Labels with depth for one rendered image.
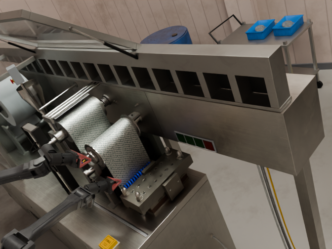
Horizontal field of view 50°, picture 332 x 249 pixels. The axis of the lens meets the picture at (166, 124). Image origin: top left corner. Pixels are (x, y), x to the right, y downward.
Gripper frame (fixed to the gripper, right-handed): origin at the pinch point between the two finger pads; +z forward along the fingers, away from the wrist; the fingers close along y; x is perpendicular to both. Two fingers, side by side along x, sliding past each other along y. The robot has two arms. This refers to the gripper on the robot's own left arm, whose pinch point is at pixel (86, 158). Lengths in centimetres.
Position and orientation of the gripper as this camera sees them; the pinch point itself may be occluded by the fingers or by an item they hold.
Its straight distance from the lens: 181.0
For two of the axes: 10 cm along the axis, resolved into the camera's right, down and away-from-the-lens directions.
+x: 1.5, -9.8, -0.9
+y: 6.8, 1.7, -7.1
